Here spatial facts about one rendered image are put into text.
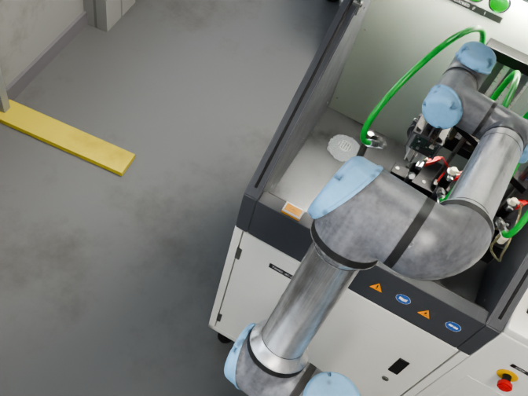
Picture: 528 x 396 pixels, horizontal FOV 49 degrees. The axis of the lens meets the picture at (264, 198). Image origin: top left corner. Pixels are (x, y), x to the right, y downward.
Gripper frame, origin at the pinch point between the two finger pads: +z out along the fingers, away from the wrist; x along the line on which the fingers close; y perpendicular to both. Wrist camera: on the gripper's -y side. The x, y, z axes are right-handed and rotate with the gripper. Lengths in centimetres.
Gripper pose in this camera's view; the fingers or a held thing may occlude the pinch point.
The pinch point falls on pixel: (413, 156)
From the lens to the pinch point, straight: 147.3
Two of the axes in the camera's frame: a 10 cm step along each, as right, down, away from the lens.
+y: -4.6, 6.8, -5.7
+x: 8.7, 4.7, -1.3
